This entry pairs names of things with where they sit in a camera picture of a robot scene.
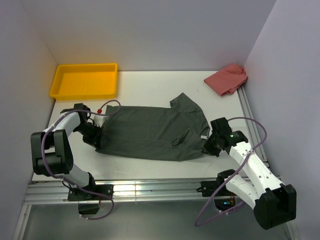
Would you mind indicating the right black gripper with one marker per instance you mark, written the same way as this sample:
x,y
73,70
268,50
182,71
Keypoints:
x,y
208,149

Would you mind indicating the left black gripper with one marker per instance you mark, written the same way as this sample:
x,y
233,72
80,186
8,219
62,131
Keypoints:
x,y
95,141

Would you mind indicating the dark green t-shirt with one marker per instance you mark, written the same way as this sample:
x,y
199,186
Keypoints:
x,y
177,133

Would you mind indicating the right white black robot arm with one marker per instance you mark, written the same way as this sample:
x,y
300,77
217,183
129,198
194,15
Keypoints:
x,y
273,203

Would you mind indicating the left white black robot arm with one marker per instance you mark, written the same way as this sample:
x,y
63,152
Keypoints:
x,y
52,155

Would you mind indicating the yellow plastic tray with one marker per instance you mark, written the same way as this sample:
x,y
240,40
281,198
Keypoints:
x,y
94,81

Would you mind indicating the folded pink t-shirt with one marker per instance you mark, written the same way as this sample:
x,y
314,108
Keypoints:
x,y
227,80

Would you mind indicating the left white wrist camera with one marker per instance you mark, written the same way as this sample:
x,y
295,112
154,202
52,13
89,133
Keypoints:
x,y
99,120

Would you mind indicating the right side aluminium rail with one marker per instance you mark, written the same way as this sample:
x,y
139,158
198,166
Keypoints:
x,y
253,128

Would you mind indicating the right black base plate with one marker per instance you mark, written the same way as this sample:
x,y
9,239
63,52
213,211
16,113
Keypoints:
x,y
207,188

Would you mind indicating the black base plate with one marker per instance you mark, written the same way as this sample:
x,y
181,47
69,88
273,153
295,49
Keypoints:
x,y
207,188
105,192

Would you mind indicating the front aluminium rail frame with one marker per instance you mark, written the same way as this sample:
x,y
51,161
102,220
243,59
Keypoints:
x,y
162,209

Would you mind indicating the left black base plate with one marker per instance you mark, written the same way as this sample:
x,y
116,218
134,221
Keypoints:
x,y
105,192

